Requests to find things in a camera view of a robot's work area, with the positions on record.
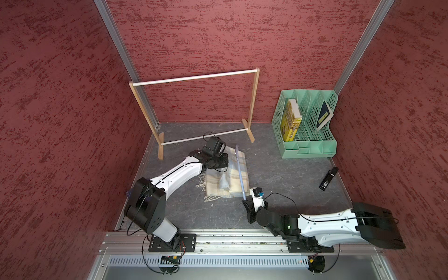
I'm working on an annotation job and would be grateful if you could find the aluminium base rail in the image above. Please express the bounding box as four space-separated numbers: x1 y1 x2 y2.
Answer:
87 229 396 280

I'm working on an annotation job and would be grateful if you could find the aluminium corner post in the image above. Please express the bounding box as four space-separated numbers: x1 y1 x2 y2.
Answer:
334 0 395 95
94 0 159 134

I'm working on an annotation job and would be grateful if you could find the dark blue yellow book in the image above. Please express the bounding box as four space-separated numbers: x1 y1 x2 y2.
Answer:
316 101 334 131

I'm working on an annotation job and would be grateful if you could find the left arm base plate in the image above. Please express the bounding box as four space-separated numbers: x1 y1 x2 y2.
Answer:
148 233 197 254

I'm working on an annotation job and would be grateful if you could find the black stapler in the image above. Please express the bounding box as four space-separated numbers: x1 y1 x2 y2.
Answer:
319 166 339 191

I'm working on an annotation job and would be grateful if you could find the light blue clothes hanger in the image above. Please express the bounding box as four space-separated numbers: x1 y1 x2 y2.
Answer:
234 145 249 200

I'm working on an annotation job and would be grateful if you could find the plaid beige blue scarf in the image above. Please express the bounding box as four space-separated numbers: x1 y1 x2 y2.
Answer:
196 147 249 203

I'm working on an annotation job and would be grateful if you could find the aluminium corner post right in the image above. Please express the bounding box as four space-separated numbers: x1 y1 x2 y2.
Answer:
334 0 395 95

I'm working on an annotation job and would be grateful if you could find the dark blue notebook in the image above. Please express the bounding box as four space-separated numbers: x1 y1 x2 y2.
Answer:
126 189 133 205

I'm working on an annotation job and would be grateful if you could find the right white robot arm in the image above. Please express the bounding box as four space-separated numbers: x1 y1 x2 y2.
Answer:
242 198 406 253

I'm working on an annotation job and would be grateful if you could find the wooden clothes rack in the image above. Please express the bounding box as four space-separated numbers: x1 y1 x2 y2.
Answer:
128 68 260 161

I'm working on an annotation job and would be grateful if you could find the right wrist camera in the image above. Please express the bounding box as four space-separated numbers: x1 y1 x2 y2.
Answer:
250 187 265 212

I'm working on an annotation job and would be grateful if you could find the aluminium corner post left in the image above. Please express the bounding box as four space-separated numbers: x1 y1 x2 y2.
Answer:
94 0 159 134

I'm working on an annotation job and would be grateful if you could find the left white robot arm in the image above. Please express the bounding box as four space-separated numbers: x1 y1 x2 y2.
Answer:
123 136 229 250

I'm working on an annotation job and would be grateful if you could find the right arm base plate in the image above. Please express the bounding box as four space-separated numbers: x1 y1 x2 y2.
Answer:
285 235 335 253

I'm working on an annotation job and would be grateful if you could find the green plastic file organizer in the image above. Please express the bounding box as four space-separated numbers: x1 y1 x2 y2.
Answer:
271 89 338 159

